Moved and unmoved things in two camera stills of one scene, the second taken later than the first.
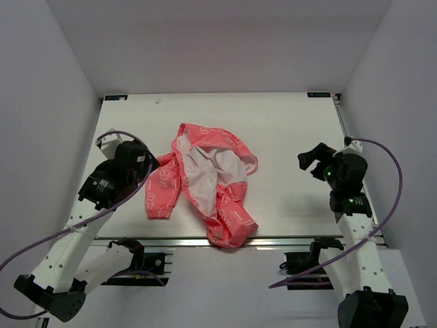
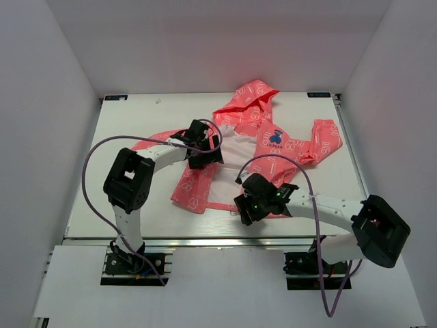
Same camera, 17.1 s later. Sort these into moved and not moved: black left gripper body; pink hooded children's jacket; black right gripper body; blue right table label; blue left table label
Moved: pink hooded children's jacket; black left gripper body; black right gripper body
Not moved: blue left table label; blue right table label
